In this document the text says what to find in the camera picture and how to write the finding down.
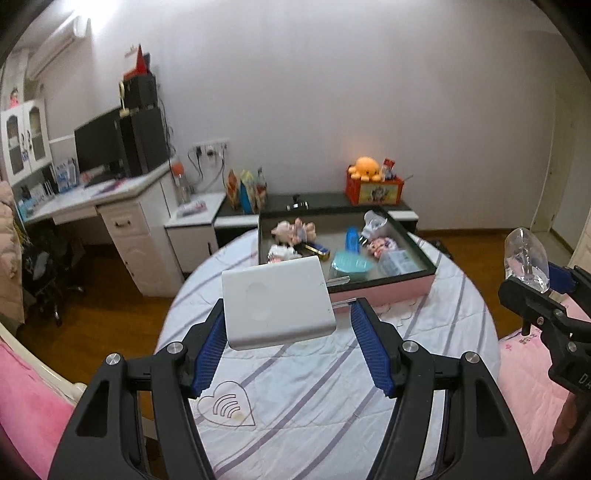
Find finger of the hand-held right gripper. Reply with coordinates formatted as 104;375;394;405
549;262;591;302
498;276;570;334

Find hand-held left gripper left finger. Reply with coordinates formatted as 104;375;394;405
46;300;227;480

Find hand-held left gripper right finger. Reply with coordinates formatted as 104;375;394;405
350;298;532;480

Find clear glass slipper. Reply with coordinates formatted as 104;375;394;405
504;227;551;294

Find pink box with black rim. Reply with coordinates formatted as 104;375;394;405
257;206;437;315

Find white box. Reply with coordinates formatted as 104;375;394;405
222;255;335;352

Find teal oval case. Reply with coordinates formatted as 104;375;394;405
330;251;374;281

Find blue striped card pack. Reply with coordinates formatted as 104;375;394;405
295;241;331;257

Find clear plastic package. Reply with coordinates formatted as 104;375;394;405
362;211;389;236

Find pink white plush toy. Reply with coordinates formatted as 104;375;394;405
271;219;317;245

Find pink quilt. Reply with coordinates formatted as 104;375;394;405
499;295;591;472

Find white door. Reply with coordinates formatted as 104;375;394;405
551;152;591;241

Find striped white tablecloth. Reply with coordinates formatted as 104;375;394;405
154;226;502;480

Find small white side cabinet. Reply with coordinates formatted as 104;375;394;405
165;193;227;278

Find white desk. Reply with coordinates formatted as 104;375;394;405
14;161;185;296

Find low black white cabinet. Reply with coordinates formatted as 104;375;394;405
216;193;419;245

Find red storage box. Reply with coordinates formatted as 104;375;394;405
345;168;406;206

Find red orange snack bag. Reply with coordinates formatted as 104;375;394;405
225;169;240;210

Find blue yellow snack bag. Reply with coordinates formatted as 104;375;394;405
239;170;257;214

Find water bottle orange cap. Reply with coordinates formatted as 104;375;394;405
172;161;191;206

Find black office chair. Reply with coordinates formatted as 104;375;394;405
23;226;86;324

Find orange octopus plush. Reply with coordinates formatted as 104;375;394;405
348;157;383;182

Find pink bed sheet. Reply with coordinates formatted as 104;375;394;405
0;332;75;480

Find black computer tower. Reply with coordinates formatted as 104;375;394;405
119;107;169;176

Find blue white boxes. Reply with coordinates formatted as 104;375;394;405
53;158;78;190

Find black monitor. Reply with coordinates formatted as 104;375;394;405
74;108;125;178

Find black speaker box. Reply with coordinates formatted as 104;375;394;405
122;74;158;109

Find white glass-door cabinet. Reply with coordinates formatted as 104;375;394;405
0;97;51;185

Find red triangular item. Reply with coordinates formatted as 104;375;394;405
124;44;152;77

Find white air conditioner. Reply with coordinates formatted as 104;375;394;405
25;16;90;77

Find white curved bed frame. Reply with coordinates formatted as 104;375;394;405
0;323;88;407

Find black power cable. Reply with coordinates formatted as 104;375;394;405
187;145;222;185

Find white wall socket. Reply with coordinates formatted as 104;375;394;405
193;138;230;155

